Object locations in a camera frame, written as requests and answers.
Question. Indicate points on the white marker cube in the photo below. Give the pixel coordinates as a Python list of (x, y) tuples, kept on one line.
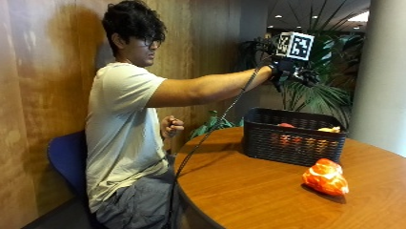
[(295, 45)]

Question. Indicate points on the green potted palm plant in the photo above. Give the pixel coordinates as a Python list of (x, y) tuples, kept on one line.
[(325, 82)]

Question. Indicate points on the black woven basket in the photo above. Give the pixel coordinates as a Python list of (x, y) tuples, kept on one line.
[(291, 141)]

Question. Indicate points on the blue chair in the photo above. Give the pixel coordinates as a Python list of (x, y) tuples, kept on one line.
[(66, 162)]

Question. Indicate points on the black eyeglasses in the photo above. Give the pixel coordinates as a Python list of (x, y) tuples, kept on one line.
[(149, 40)]

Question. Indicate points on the yellow fruit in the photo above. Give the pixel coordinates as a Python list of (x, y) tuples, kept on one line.
[(330, 129)]

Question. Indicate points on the the person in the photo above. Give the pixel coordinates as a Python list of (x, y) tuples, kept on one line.
[(122, 133)]

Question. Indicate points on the red fruit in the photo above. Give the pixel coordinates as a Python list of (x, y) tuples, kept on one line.
[(286, 125)]

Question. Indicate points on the small green leafy plant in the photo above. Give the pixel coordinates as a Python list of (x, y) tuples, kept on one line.
[(210, 124)]

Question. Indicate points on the orange crinkled snack bag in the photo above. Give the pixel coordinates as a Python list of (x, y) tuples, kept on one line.
[(325, 178)]

